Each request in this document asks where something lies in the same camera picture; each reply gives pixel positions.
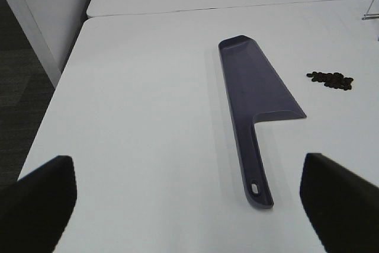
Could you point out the pile of coffee beans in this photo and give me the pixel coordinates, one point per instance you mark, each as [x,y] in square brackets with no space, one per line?
[334,80]

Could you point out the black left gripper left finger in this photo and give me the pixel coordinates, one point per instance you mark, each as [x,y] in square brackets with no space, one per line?
[36,209]

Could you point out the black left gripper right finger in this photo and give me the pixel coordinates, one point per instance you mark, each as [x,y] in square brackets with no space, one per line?
[341,206]

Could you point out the chrome wire dish rack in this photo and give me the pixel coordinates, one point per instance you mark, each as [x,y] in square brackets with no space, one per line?
[369,15]

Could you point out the purple plastic dustpan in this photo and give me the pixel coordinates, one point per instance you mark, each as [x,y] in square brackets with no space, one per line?
[256,93]

